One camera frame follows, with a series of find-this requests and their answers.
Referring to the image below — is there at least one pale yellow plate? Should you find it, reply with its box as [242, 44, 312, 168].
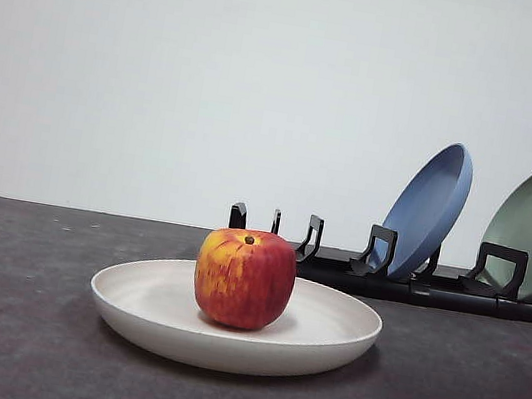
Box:
[79, 244, 389, 395]

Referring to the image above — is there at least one blue plate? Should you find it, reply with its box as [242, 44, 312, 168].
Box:
[365, 131, 479, 289]

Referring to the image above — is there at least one black plate rack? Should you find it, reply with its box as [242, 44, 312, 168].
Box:
[220, 200, 532, 325]

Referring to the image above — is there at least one red yellow apple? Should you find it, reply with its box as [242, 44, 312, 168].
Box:
[186, 221, 304, 338]

